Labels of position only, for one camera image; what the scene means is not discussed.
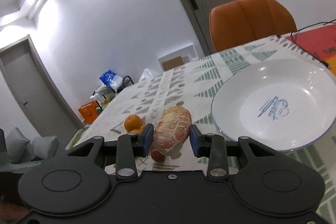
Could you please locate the small orange kumquat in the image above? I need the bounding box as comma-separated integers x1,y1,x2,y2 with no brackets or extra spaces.
129,124,146,134

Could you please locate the large orange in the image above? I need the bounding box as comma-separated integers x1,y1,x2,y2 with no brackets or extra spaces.
123,115,142,132

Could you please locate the peeled pomelo segment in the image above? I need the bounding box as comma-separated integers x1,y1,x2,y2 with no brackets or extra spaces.
153,106,192,156

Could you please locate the small red fruit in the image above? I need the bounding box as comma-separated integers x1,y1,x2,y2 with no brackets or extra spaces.
151,149,166,162

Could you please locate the orange box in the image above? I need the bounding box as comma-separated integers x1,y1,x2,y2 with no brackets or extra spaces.
78,101,99,124

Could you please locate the black metal rack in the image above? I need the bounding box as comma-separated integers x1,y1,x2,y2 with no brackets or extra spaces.
91,76,134,109

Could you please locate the blue white plastic bag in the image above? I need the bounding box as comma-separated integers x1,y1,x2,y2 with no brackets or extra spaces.
99,70,122,89

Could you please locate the clear plastic bag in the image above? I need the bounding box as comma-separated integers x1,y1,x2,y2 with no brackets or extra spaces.
138,68,158,83

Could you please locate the white ceramic plate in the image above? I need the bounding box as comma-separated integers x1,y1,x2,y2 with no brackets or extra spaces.
211,59,335,152

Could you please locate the grey side door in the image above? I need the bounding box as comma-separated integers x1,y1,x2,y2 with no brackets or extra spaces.
1,35,84,145

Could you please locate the grey sofa cushion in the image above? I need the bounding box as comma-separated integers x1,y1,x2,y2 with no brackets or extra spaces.
32,136,58,160
5,127,30,164

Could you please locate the white foam packaging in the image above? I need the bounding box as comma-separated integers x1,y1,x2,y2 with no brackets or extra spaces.
158,44,198,71

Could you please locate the orange leather chair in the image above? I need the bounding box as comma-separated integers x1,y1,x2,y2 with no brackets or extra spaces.
209,0,297,52

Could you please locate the red orange cartoon mat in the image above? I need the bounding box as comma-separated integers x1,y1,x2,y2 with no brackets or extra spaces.
286,22,335,75

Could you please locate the black cable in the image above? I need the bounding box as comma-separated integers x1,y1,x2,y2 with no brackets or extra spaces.
276,18,336,68

